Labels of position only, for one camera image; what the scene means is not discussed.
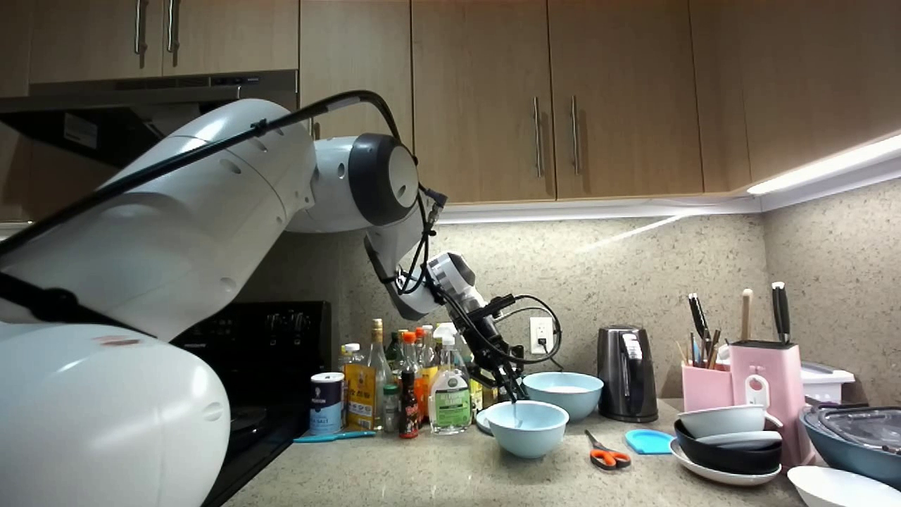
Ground small clear jar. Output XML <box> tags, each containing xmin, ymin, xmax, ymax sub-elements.
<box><xmin>378</xmin><ymin>356</ymin><xmax>407</xmax><ymax>438</ymax></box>

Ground small light blue bowl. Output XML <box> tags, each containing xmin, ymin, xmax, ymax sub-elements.
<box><xmin>484</xmin><ymin>397</ymin><xmax>571</xmax><ymax>463</ymax></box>

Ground wooden handled knife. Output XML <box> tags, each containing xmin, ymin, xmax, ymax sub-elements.
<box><xmin>737</xmin><ymin>289</ymin><xmax>754</xmax><ymax>345</ymax></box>

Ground black electric kettle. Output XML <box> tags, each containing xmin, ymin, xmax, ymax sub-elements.
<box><xmin>595</xmin><ymin>325</ymin><xmax>659</xmax><ymax>427</ymax></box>

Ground white bowl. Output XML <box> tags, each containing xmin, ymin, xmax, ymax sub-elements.
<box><xmin>785</xmin><ymin>463</ymin><xmax>901</xmax><ymax>507</ymax></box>

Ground round salt canister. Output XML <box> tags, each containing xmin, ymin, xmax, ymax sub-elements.
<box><xmin>308</xmin><ymin>369</ymin><xmax>346</xmax><ymax>438</ymax></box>

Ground black stove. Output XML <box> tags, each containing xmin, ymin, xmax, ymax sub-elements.
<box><xmin>179</xmin><ymin>298</ymin><xmax>332</xmax><ymax>507</ymax></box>

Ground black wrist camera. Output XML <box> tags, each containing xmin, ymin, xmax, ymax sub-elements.
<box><xmin>483</xmin><ymin>290</ymin><xmax>523</xmax><ymax>318</ymax></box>

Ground grey bowl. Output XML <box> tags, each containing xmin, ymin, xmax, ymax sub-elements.
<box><xmin>677</xmin><ymin>406</ymin><xmax>785</xmax><ymax>442</ymax></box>

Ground wooden wall cabinets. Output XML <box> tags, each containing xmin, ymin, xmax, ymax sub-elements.
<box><xmin>0</xmin><ymin>0</ymin><xmax>901</xmax><ymax>206</ymax></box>

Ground white wall outlet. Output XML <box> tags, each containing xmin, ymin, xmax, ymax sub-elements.
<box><xmin>526</xmin><ymin>317</ymin><xmax>559</xmax><ymax>359</ymax></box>

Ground white plate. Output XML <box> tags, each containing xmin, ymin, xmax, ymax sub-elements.
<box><xmin>667</xmin><ymin>442</ymin><xmax>785</xmax><ymax>491</ymax></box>

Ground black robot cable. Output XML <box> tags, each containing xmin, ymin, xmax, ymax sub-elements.
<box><xmin>0</xmin><ymin>89</ymin><xmax>566</xmax><ymax>379</ymax></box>

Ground teal flat mat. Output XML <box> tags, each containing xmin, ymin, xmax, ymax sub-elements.
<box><xmin>294</xmin><ymin>429</ymin><xmax>378</xmax><ymax>445</ymax></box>

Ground yellow label bottle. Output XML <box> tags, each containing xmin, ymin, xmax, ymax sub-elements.
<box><xmin>345</xmin><ymin>318</ymin><xmax>388</xmax><ymax>435</ymax></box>

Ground pink utensil holder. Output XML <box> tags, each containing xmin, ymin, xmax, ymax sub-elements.
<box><xmin>680</xmin><ymin>360</ymin><xmax>735</xmax><ymax>415</ymax></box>

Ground small dark sauce bottle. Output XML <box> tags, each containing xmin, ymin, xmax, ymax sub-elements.
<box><xmin>400</xmin><ymin>363</ymin><xmax>422</xmax><ymax>442</ymax></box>

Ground white storage container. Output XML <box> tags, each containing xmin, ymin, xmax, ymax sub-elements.
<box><xmin>801</xmin><ymin>360</ymin><xmax>858</xmax><ymax>410</ymax></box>

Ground orange handled scissors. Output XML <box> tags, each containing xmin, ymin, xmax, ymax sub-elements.
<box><xmin>584</xmin><ymin>429</ymin><xmax>633</xmax><ymax>473</ymax></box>

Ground black handled knife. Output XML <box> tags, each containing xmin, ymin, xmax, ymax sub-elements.
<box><xmin>688</xmin><ymin>290</ymin><xmax>713</xmax><ymax>366</ymax></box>
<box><xmin>768</xmin><ymin>279</ymin><xmax>795</xmax><ymax>348</ymax></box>

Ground orange cap bottle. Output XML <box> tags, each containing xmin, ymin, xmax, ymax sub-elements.
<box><xmin>397</xmin><ymin>328</ymin><xmax>422</xmax><ymax>372</ymax></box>

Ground dark bowl with utensil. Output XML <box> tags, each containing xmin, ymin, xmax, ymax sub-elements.
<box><xmin>797</xmin><ymin>403</ymin><xmax>901</xmax><ymax>491</ymax></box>

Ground metal cabinet handle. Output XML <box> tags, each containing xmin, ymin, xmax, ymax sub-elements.
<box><xmin>163</xmin><ymin>0</ymin><xmax>183</xmax><ymax>69</ymax></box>
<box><xmin>570</xmin><ymin>94</ymin><xmax>590</xmax><ymax>179</ymax></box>
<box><xmin>133</xmin><ymin>0</ymin><xmax>152</xmax><ymax>69</ymax></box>
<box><xmin>532</xmin><ymin>94</ymin><xmax>549</xmax><ymax>182</ymax></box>

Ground large light blue bowl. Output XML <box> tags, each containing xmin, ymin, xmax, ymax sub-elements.
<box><xmin>522</xmin><ymin>369</ymin><xmax>606</xmax><ymax>427</ymax></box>

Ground under-cabinet LED light bar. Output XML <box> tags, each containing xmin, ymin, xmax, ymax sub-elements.
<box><xmin>743</xmin><ymin>131</ymin><xmax>901</xmax><ymax>201</ymax></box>

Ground clear spray bottle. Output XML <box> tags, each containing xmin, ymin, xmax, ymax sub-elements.
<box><xmin>428</xmin><ymin>325</ymin><xmax>476</xmax><ymax>438</ymax></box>

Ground brown handled utensil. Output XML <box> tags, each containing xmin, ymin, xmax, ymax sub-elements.
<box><xmin>704</xmin><ymin>328</ymin><xmax>728</xmax><ymax>369</ymax></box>

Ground grey range hood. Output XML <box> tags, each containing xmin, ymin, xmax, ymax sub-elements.
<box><xmin>0</xmin><ymin>69</ymin><xmax>305</xmax><ymax>172</ymax></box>

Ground black bowl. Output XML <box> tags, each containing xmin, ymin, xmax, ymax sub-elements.
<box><xmin>671</xmin><ymin>417</ymin><xmax>785</xmax><ymax>477</ymax></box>

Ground pink knife block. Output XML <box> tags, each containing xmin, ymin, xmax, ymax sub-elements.
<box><xmin>729</xmin><ymin>339</ymin><xmax>808</xmax><ymax>469</ymax></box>

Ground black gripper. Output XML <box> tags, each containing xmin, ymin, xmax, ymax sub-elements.
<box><xmin>463</xmin><ymin>298</ymin><xmax>530</xmax><ymax>403</ymax></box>

